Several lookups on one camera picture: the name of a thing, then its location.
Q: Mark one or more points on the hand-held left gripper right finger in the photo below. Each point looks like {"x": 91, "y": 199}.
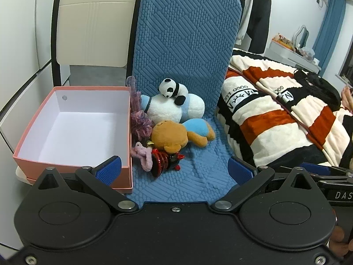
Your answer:
{"x": 240, "y": 169}

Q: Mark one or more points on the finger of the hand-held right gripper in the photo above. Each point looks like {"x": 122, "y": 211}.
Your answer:
{"x": 322, "y": 168}
{"x": 336, "y": 181}

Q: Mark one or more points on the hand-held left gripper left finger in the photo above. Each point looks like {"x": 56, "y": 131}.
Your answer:
{"x": 109, "y": 169}

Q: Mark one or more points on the pink plush toy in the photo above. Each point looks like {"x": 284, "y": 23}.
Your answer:
{"x": 143, "y": 156}

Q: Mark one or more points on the pink cardboard box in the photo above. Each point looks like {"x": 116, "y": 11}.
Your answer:
{"x": 82, "y": 124}

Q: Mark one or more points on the purple yarn toy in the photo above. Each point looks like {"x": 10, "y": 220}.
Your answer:
{"x": 140, "y": 124}

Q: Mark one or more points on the red and black figure toy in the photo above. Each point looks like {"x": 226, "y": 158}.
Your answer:
{"x": 164, "y": 160}

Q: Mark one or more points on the brown bear plush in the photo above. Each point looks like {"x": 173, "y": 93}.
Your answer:
{"x": 169, "y": 136}

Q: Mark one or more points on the white and blue plush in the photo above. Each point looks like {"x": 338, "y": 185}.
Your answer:
{"x": 162, "y": 110}

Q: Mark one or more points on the small panda plush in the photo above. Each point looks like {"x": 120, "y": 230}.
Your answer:
{"x": 172, "y": 89}

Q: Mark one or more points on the person's right hand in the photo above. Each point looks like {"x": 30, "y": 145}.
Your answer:
{"x": 340, "y": 240}

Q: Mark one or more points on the striped fleece blanket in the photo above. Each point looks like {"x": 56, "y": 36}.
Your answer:
{"x": 264, "y": 121}

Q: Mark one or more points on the white cabinet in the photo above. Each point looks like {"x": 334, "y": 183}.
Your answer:
{"x": 22, "y": 88}

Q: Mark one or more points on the white framed mirror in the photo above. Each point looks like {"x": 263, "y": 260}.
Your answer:
{"x": 302, "y": 34}

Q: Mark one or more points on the blue curtain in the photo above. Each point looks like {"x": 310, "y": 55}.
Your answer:
{"x": 331, "y": 30}

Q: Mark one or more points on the cream folding chair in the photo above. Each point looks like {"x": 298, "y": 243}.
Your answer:
{"x": 93, "y": 24}

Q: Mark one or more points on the blue textured mat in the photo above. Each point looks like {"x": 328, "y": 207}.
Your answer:
{"x": 187, "y": 33}

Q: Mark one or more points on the row of hanging clothes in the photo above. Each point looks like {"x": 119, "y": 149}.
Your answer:
{"x": 259, "y": 16}

